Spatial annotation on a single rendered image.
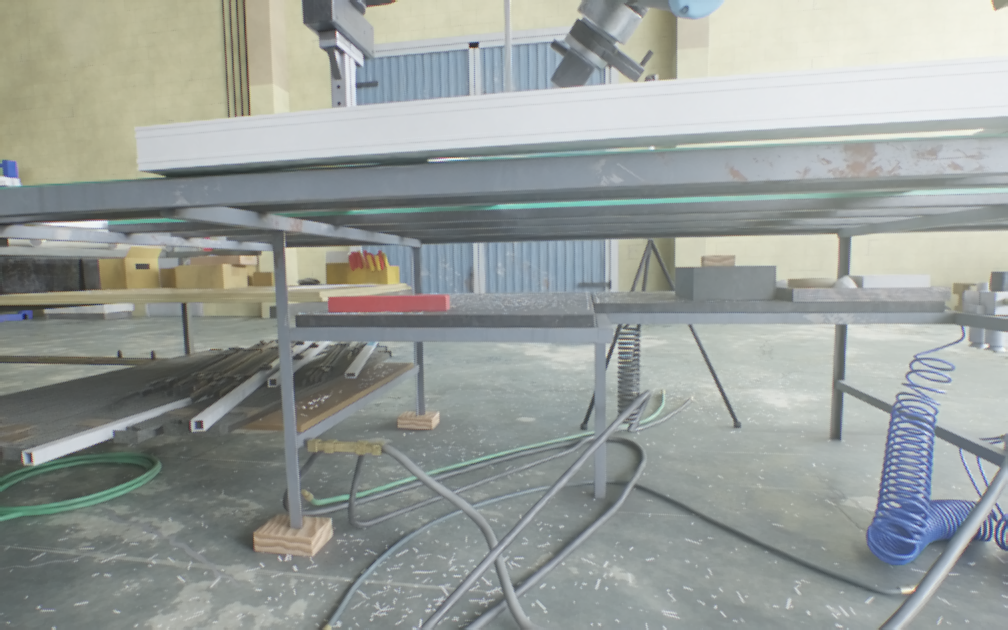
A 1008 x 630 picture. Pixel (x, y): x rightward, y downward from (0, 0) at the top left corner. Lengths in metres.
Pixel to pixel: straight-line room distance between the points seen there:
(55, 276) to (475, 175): 2.19
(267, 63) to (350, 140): 8.01
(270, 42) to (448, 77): 2.67
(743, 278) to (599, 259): 5.69
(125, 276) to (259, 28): 6.89
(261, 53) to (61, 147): 4.31
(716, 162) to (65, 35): 11.59
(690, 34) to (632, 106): 6.88
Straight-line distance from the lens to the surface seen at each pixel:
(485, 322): 1.14
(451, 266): 7.48
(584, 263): 7.20
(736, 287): 1.59
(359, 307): 1.29
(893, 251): 8.33
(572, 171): 0.75
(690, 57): 7.50
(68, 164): 11.52
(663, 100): 0.74
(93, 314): 10.32
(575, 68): 0.81
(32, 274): 2.66
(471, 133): 0.75
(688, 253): 7.01
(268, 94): 8.67
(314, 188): 0.86
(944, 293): 1.74
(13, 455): 1.53
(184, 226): 1.79
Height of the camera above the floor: 0.69
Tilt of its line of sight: 5 degrees down
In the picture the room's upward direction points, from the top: 1 degrees counter-clockwise
